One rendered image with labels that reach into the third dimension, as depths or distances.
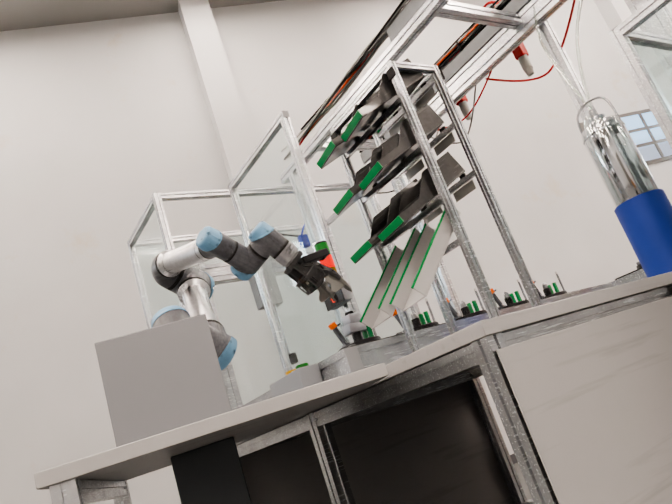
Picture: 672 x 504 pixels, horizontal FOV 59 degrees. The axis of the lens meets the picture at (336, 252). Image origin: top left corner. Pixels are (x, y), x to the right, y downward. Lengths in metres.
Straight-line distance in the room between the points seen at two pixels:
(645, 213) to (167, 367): 1.48
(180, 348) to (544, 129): 6.30
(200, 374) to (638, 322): 1.07
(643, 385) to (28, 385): 4.82
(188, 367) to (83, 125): 4.92
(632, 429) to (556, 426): 0.22
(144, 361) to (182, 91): 5.09
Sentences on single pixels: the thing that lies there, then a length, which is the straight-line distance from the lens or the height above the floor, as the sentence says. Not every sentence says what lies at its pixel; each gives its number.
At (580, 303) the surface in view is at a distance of 1.42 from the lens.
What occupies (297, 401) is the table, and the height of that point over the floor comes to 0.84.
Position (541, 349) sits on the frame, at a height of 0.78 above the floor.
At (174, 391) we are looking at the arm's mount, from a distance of 1.61.
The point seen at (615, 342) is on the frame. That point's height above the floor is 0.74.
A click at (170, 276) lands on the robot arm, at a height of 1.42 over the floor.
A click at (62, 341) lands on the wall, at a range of 5.58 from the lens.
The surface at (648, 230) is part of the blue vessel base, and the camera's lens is 2.08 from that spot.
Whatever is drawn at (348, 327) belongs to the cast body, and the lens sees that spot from 1.90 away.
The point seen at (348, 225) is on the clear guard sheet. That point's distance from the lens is 3.59.
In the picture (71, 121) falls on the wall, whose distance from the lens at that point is 6.40.
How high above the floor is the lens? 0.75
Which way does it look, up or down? 16 degrees up
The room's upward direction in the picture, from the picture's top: 19 degrees counter-clockwise
